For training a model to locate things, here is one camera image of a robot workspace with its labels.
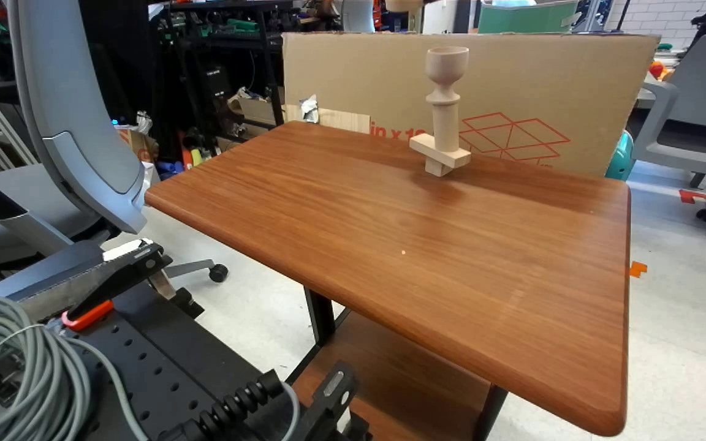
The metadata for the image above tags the small wooden base block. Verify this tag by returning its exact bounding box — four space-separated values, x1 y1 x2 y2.
422 157 455 179

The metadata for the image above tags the flat wooden bar block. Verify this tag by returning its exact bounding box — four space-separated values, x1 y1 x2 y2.
406 130 473 171

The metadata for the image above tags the wooden cylinder block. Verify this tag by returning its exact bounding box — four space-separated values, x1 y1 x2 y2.
424 86 463 157

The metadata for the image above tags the wooden goblet block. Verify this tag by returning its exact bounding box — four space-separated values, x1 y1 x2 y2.
424 44 473 93

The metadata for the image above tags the black table leg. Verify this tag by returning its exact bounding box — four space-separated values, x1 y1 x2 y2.
467 385 509 441
299 285 341 351

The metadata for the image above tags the wooden lower table shelf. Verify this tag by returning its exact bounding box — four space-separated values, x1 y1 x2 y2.
287 307 509 441

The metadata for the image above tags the large cardboard box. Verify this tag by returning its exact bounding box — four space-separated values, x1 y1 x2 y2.
278 29 662 182

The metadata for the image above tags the black storage rack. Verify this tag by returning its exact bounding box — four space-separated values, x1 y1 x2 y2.
151 0 299 155

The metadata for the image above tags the black perforated mounting board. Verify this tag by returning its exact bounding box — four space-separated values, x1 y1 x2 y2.
63 280 357 441

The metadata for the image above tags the green box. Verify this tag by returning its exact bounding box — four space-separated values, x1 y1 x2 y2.
474 0 580 37

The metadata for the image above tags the teal ball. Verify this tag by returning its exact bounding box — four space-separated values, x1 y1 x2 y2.
603 127 639 184

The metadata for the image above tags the grey office chair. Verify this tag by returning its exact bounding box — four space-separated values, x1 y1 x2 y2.
0 0 232 288

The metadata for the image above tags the small orange object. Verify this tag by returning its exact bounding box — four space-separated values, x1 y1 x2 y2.
647 57 673 84

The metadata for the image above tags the black ribbed cable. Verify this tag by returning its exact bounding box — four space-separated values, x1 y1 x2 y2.
154 368 289 441

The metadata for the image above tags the grey cable coil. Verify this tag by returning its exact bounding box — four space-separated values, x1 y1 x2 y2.
0 296 97 441

